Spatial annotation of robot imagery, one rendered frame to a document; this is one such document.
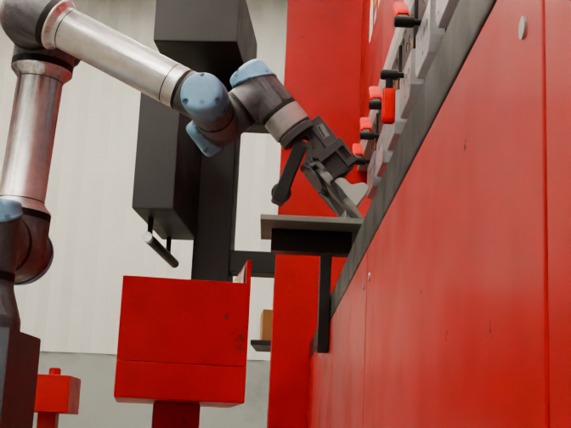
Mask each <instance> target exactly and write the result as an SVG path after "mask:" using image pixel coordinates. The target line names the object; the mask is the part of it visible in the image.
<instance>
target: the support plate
mask: <svg viewBox="0 0 571 428"><path fill-rule="evenodd" d="M363 221H364V219H363V218H345V217H310V216H292V215H273V214H261V215H260V228H261V239H271V229H272V228H282V229H300V230H318V231H337V232H352V244H353V243H354V241H355V239H356V237H357V234H358V232H359V230H360V227H361V225H362V223H363Z"/></svg>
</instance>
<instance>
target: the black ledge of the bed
mask: <svg viewBox="0 0 571 428"><path fill-rule="evenodd" d="M496 1H497V0H459V2H458V4H457V6H456V9H455V12H454V13H453V16H452V18H451V20H450V23H449V25H448V28H447V30H446V32H445V33H444V37H443V39H442V42H441V43H440V45H439V48H438V51H437V52H436V55H435V57H434V59H433V62H432V64H431V67H430V69H429V71H428V73H427V76H426V78H425V81H424V82H423V84H422V87H421V90H420V92H419V94H418V96H417V98H416V101H415V103H414V106H413V108H412V110H411V112H410V115H409V117H408V120H407V122H406V123H405V126H404V129H403V131H402V133H401V135H400V137H399V140H398V142H397V145H396V147H395V149H394V152H393V154H392V156H391V159H390V161H389V162H388V165H387V168H386V171H385V172H384V174H383V176H382V180H381V181H380V184H379V186H378V188H377V191H376V193H375V195H374V198H373V200H372V201H371V204H370V207H369V210H368V211H367V213H366V215H365V219H364V221H363V223H362V225H361V227H360V230H359V232H358V234H357V237H356V239H355V241H354V243H353V246H352V249H351V251H350V252H349V254H348V258H347V260H346V262H345V264H344V266H343V269H342V271H341V273H340V276H339V278H338V280H337V282H336V285H335V288H334V290H333V291H332V294H331V305H330V321H331V318H332V317H333V315H334V313H335V311H336V309H337V307H338V305H339V303H340V301H341V299H342V297H343V296H344V294H345V292H346V290H347V288H348V286H349V284H350V282H351V280H352V278H353V276H354V275H355V273H356V271H357V269H358V267H359V264H360V263H361V261H362V259H363V257H364V255H365V253H366V252H367V250H368V248H369V246H370V243H371V241H372V240H373V238H374V236H375V234H376V232H377V230H378V228H379V227H380V225H381V223H382V220H383V218H384V217H385V215H386V213H387V210H388V209H389V207H390V205H391V204H392V202H393V199H394V197H395V195H396V194H397V192H398V190H399V188H400V186H401V184H402V182H403V181H404V178H405V176H406V174H407V172H408V170H409V169H410V167H411V165H412V163H413V161H414V159H415V157H416V155H417V153H418V151H419V149H420V147H421V146H422V144H423V142H424V140H425V138H426V136H427V134H428V132H429V130H430V128H431V126H432V124H433V123H434V121H435V119H436V117H437V115H438V112H439V111H440V109H441V107H442V105H443V103H444V101H445V100H446V98H447V96H448V94H449V91H450V89H451V88H452V86H453V84H454V82H455V80H456V78H457V77H458V75H459V73H460V71H461V68H462V66H463V65H464V63H465V61H466V59H467V57H468V55H469V53H470V52H471V50H472V47H473V45H474V43H475V42H476V40H477V39H478V36H479V34H480V32H481V30H482V29H483V26H484V24H485V22H486V20H487V18H488V17H489V15H490V13H491V11H492V9H493V7H494V5H495V3H496ZM316 343H317V329H316V330H315V333H314V336H313V338H312V340H311V342H310V357H309V358H310V359H311V357H312V356H313V354H314V351H315V349H316Z"/></svg>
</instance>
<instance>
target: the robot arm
mask: <svg viewBox="0 0 571 428"><path fill-rule="evenodd" d="M0 23H1V26H2V28H3V31H4V32H5V34H6V35H7V36H8V38H9V39H10V40H11V41H12V42H13V43H14V51H13V56H12V61H11V70H12V71H13V72H14V74H15V75H16V76H17V82H16V87H15V92H14V102H13V108H12V113H11V118H10V124H9V130H8V139H7V144H6V150H5V156H4V161H3V170H2V176H1V182H0V327H9V328H12V329H16V330H18V331H20V326H21V321H20V314H19V309H18V306H17V301H16V298H15V293H14V286H15V285H26V284H31V283H33V282H36V281H37V280H39V279H40V278H41V277H42V276H43V275H44V274H45V273H46V272H47V271H48V270H49V268H50V266H51V264H52V262H53V259H54V247H53V244H52V241H51V239H50V238H49V236H48V234H49V228H50V222H51V213H50V212H49V211H48V209H47V208H46V206H45V200H46V193H47V188H48V178H49V172H50V166H51V160H52V154H53V149H54V139H55V133H56V127H57V121H58V115H59V105H60V100H61V94H62V87H63V85H64V84H66V83H67V82H68V81H70V80H71V79H72V75H73V70H74V68H75V67H76V66H78V64H79V63H80V61H83V62H85V63H87V64H89V65H91V66H92V67H94V68H96V69H98V70H101V71H103V72H104V73H106V74H108V75H109V76H112V77H114V78H115V79H117V80H119V81H121V82H124V83H125V84H127V85H128V86H130V87H133V88H135V89H137V90H139V91H140V92H141V93H144V94H146V95H148V96H150V97H152V98H153V99H155V100H157V101H159V102H161V103H163V104H165V105H167V106H169V107H171V108H172V109H175V110H176V111H178V112H180V113H182V114H184V115H186V116H188V117H189V118H191V119H192V122H190V123H189V124H188V125H187V126H186V132H187V133H188V134H189V135H190V137H191V138H192V139H193V141H194V142H195V143H196V145H197V146H198V147H199V149H200V150H201V151H202V152H203V154H204V155H206V156H213V155H215V154H216V153H217V152H218V151H220V150H221V149H225V148H226V146H227V145H228V144H230V143H231V142H232V141H234V140H235V139H236V138H238V137H239V136H240V135H241V134H242V133H243V132H245V131H246V130H247V129H249V128H250V127H252V126H253V125H254V124H255V123H256V122H258V121H260V122H261V123H262V124H263V125H264V127H265V128H266V129H267V130H268V131H269V133H270V134H271V135H272V137H273V138H274V139H275V141H276V142H277V143H280V145H281V146H282V148H283V149H284V150H287V149H290V148H291V147H292V149H291V153H290V154H289V157H288V159H287V162H286V164H285V167H284V169H283V172H282V173H281V176H280V180H279V182H278V183H277V184H275V185H274V186H273V188H272V189H271V196H272V199H271V202H272V203H273V204H276V205H277V206H283V205H284V203H285V202H287V201H288V200H289V199H290V197H291V185H292V183H293V180H294V178H295V176H296V174H297V170H298V168H299V166H300V164H301V161H302V158H303V156H304V153H306V156H305V158H304V160H303V163H302V166H301V172H304V175H305V177H306V179H307V180H308V181H309V182H310V184H311V185H312V186H313V188H314V189H315V190H316V191H317V192H318V194H319V195H320V197H321V198H322V199H323V201H324V202H325V203H326V204H327V205H328V206H329V207H330V208H331V209H332V210H333V212H335V213H336V215H337V216H338V217H341V216H342V214H343V212H345V211H346V218H363V217H362V215H361V214H360V212H359V210H358V209H357V208H358V207H359V205H360V204H361V202H362V201H363V198H364V197H365V196H366V195H367V193H368V192H369V187H368V185H367V184H365V183H356V184H351V183H349V182H348V181H347V180H346V179H345V177H346V176H347V174H348V173H349V172H351V171H352V170H353V167H354V165H355V163H356V160H357V157H356V156H355V155H354V154H353V152H352V151H351V150H350V148H349V147H348V146H347V145H346V144H345V143H344V142H343V141H342V139H341V138H337V137H336V135H335V134H334V133H333V132H332V130H331V129H330V128H329V127H328V126H327V125H326V124H325V122H324V121H323V120H322V119H321V117H320V116H319V115H318V116H316V117H315V118H314V119H313V120H311V121H310V120H309V116H308V115H307V114H306V112H305V111H304V110H303V109H302V107H301V106H300V105H299V103H298V102H297V101H296V100H295V99H294V98H293V97H292V96H291V94H290V93H289V92H288V91H287V89H286V88H285V87H284V85H283V84H282V83H281V82H280V80H279V79H278V78H277V75H275V73H273V72H272V71H271V70H270V69H269V68H268V66H266V65H265V63H264V62H263V61H262V60H260V59H253V60H250V61H248V62H246V63H245V64H243V65H242V66H241V67H240V68H239V69H238V70H237V71H236V72H235V73H234V74H233V75H232V76H231V78H230V84H231V86H232V88H233V89H232V90H231V91H230V92H229V93H228V91H227V89H226V87H225V86H224V85H223V84H222V83H221V82H220V81H219V79H218V78H216V77H215V76H214V75H212V74H210V73H206V72H201V73H197V72H195V71H193V70H191V69H189V68H187V67H185V66H183V65H181V64H180V63H178V62H176V61H174V60H172V59H169V58H168V57H166V56H164V55H162V54H160V53H158V52H156V51H155V50H153V49H151V48H148V47H146V46H145V45H143V44H141V43H139V42H137V41H135V40H133V39H132V38H130V37H127V36H125V35H123V34H121V33H120V32H118V31H115V30H114V29H112V28H110V27H109V26H107V25H104V24H102V23H100V22H98V21H97V20H94V19H93V18H91V17H89V16H87V15H85V14H83V13H81V12H79V11H77V10H76V7H75V4H74V3H73V2H72V1H71V0H3V1H2V3H1V7H0ZM303 140H308V141H307V142H305V141H303ZM345 148H346V149H345ZM348 152H349V153H350V154H351V155H350V154H349V153H348Z"/></svg>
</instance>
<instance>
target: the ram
mask: <svg viewBox="0 0 571 428"><path fill-rule="evenodd" d="M395 2H400V3H403V2H404V0H381V1H380V4H379V8H378V0H376V4H375V0H373V27H372V35H371V38H370V0H363V19H362V48H361V76H360V105H359V119H360V118H361V117H368V116H369V113H370V109H369V101H370V98H369V87H370V86H372V87H378V83H379V81H380V72H381V69H383V67H384V65H385V62H386V58H387V54H388V51H389V49H390V45H391V42H392V40H393V35H394V32H395V29H396V27H394V26H393V21H394V15H393V3H395ZM413 2H414V0H410V1H409V4H408V9H409V11H411V8H412V5H413ZM375 9H376V21H375V24H374V17H375ZM403 33H404V28H400V31H399V35H398V38H397V41H396V43H395V46H394V49H393V54H392V57H391V59H390V62H389V65H388V68H387V69H388V70H391V69H392V66H393V61H394V59H395V56H396V53H397V51H398V48H399V45H403ZM369 41H370V44H369ZM376 113H379V110H374V112H373V115H372V117H371V120H370V124H371V127H372V125H373V122H374V120H375V117H376ZM362 150H363V157H364V158H365V159H368V160H369V155H370V140H365V141H364V143H363V146H362ZM368 166H369V164H365V165H358V171H366V172H367V168H368Z"/></svg>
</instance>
